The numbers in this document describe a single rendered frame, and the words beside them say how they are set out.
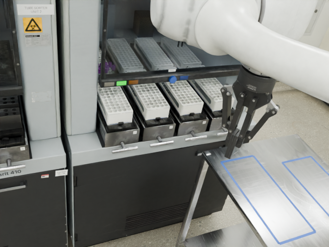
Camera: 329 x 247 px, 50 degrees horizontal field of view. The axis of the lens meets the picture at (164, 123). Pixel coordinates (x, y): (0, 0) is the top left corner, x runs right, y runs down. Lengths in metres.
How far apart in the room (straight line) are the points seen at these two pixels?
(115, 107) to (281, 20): 0.86
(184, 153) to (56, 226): 0.64
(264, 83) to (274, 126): 2.36
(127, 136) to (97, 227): 0.55
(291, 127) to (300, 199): 1.89
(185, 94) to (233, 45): 1.02
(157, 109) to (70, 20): 0.47
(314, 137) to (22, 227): 2.32
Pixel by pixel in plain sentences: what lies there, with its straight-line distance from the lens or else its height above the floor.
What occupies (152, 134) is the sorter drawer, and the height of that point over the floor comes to 0.77.
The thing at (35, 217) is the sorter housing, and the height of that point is 0.41.
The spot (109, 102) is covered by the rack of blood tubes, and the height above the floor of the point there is 0.86.
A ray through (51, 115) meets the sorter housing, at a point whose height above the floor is 0.85.
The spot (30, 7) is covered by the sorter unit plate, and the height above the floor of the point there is 1.25.
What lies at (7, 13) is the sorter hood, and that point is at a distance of 1.11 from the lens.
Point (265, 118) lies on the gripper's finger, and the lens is 0.76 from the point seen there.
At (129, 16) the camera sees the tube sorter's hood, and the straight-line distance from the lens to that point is 1.18.
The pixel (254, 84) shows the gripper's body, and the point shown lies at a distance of 0.70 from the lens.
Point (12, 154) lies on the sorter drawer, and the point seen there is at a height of 0.77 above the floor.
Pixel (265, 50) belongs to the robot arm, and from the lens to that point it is 0.46.
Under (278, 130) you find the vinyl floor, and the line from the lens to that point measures 3.02.
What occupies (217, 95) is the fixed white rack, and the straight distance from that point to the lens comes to 1.53.
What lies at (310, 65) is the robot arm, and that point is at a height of 1.48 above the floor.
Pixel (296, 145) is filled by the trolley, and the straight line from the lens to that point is 1.48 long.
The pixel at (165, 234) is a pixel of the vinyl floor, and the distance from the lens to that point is 2.03.
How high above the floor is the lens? 1.66
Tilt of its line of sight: 38 degrees down
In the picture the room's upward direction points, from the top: 11 degrees clockwise
